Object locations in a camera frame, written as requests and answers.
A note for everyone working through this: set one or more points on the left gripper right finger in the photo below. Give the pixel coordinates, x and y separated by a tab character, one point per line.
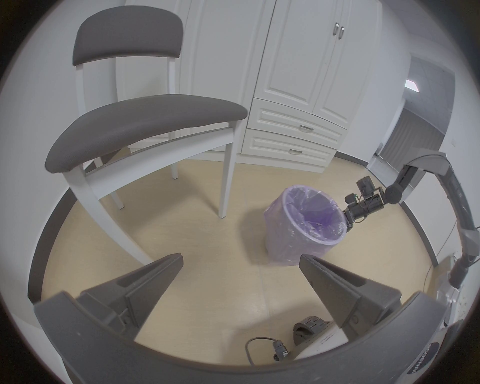
337	292

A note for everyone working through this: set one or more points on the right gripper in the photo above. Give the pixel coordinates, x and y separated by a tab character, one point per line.
358	213

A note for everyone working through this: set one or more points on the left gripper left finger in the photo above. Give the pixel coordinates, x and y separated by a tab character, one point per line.
142	288

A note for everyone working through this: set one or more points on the purple plastic bag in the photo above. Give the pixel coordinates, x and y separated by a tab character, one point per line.
315	219

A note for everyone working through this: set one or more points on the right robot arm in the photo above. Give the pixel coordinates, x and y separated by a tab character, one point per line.
453	187

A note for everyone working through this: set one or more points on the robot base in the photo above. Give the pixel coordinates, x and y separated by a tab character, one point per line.
326	341

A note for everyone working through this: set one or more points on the white trash bin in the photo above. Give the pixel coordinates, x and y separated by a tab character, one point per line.
300	240

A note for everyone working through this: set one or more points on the white wardrobe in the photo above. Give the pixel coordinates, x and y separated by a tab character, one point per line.
296	56

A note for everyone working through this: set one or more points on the white chair dark grey seat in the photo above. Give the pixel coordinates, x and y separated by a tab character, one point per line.
150	112

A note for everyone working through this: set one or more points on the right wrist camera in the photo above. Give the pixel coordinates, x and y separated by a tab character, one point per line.
351	198

